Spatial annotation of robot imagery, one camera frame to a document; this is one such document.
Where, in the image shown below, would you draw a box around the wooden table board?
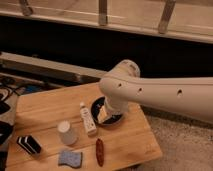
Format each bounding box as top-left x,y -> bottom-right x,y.
6,83 -> 162,171

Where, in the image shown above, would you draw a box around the black round plate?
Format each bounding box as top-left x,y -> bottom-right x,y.
91,97 -> 123,126

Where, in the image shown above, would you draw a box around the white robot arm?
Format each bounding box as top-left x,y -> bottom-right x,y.
99,60 -> 213,124

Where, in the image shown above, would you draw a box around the black object left edge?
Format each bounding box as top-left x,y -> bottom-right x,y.
0,101 -> 14,146

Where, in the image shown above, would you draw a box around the white tube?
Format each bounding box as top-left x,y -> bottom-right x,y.
80,102 -> 97,136

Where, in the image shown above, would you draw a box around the red brown oblong object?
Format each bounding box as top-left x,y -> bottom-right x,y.
96,138 -> 104,167

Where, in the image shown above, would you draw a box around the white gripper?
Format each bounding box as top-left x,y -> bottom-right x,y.
97,97 -> 128,123

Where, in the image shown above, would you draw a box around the blue sponge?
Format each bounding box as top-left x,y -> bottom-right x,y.
58,150 -> 82,168

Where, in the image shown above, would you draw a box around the black cables at left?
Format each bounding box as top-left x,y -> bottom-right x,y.
0,75 -> 28,101

